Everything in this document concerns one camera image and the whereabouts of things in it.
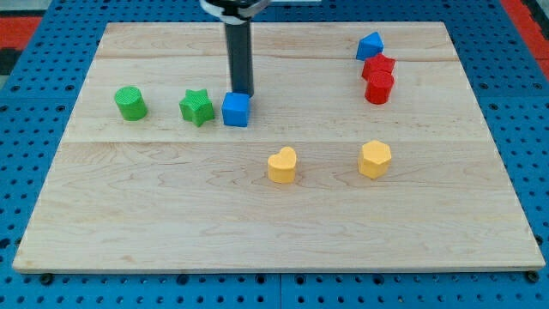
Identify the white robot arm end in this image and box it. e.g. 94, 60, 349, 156
199, 0, 271, 25

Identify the yellow hexagon block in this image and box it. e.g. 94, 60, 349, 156
358, 140, 392, 179

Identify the blue triangle block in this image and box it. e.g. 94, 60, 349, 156
355, 32, 384, 61

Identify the yellow heart block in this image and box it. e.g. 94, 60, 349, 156
268, 147, 297, 184

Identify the blue cube block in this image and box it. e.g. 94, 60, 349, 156
221, 92, 250, 127

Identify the green star block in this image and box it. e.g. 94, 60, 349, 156
179, 89, 214, 127

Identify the red cylinder block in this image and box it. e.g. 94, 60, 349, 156
365, 70, 395, 105

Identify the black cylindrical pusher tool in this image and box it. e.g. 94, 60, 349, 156
225, 21, 254, 97

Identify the wooden board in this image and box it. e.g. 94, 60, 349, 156
13, 21, 545, 274

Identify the red star block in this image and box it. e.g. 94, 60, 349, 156
361, 52, 396, 80

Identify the green cylinder block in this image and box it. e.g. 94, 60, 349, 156
114, 86, 148, 121

